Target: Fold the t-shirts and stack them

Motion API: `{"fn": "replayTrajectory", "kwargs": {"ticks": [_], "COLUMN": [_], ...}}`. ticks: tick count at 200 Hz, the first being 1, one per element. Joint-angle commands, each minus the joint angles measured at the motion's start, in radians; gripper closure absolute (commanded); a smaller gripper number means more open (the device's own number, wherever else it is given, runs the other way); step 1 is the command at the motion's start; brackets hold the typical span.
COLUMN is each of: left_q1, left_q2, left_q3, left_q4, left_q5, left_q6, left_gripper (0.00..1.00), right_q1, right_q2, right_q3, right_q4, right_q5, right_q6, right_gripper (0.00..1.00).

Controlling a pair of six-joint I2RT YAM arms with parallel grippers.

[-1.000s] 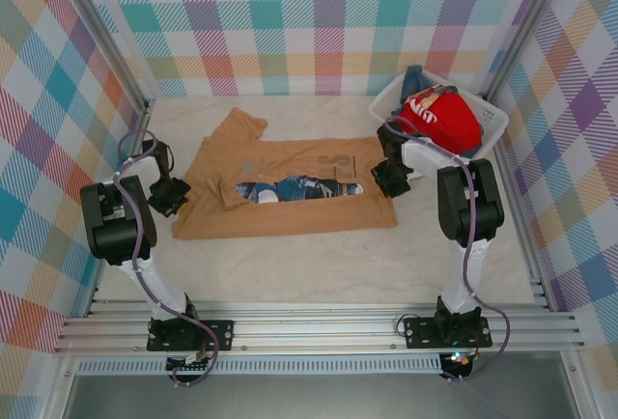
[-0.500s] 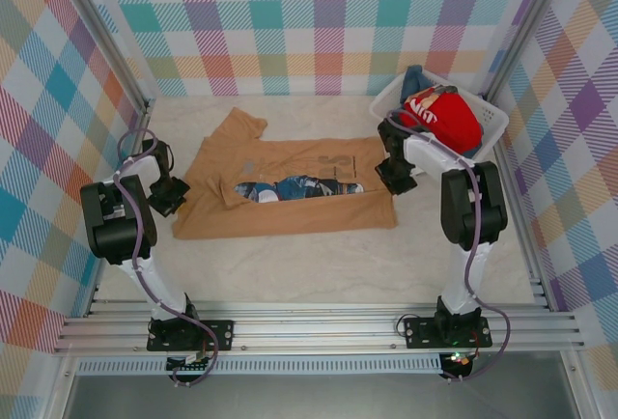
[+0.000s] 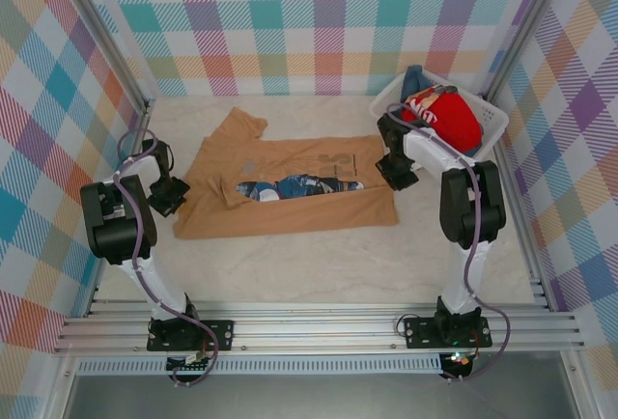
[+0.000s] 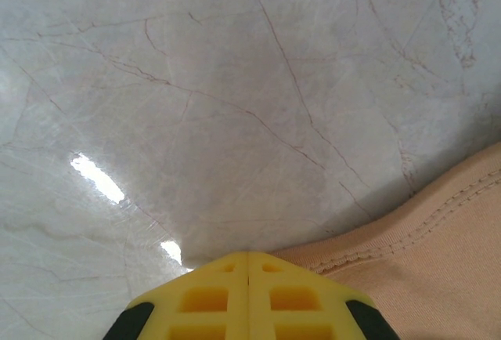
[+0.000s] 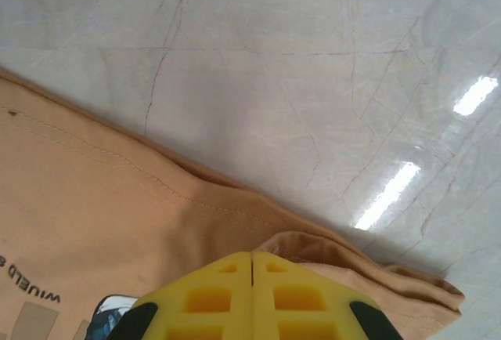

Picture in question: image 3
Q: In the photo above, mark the tan t-shirt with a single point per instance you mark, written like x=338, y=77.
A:
x=299, y=211

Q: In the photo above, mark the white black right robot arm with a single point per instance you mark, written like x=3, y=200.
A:
x=475, y=206

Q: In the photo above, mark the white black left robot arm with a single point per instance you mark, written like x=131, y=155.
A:
x=120, y=226

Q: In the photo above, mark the red t-shirt white print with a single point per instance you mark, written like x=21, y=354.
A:
x=454, y=122

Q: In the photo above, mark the grey patterned garment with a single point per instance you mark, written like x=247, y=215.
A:
x=444, y=89

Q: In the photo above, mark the white plastic laundry basket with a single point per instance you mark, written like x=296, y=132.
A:
x=492, y=120

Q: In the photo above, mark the small black controller board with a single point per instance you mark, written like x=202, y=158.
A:
x=190, y=363

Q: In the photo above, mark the controller board with lights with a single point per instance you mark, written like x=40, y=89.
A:
x=458, y=363

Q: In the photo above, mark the grey metal panel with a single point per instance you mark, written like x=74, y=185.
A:
x=314, y=397

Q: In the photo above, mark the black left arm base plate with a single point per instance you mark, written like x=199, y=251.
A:
x=222, y=334

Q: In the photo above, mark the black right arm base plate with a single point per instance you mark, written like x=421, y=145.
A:
x=420, y=332

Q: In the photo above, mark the aluminium mounting rail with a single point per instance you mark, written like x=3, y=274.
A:
x=314, y=329

